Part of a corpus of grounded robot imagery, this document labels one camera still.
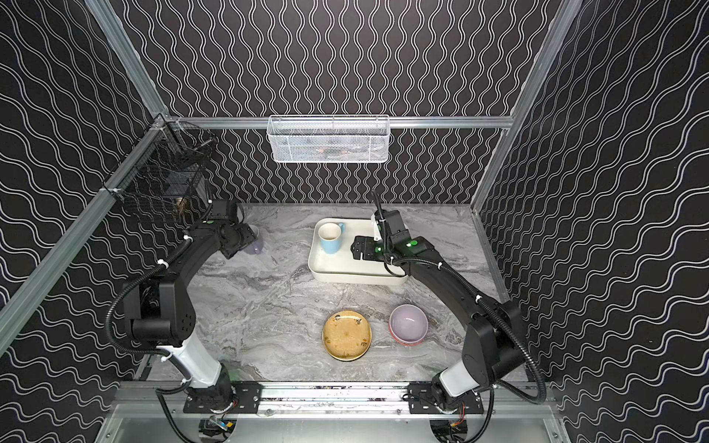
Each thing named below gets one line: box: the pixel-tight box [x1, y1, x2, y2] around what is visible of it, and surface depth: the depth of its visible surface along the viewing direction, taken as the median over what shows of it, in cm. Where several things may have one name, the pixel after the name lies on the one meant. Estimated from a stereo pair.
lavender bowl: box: [388, 303, 430, 344], surface depth 85 cm
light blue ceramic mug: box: [317, 222, 347, 255], surface depth 103 cm
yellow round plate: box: [322, 310, 373, 362], surface depth 85 cm
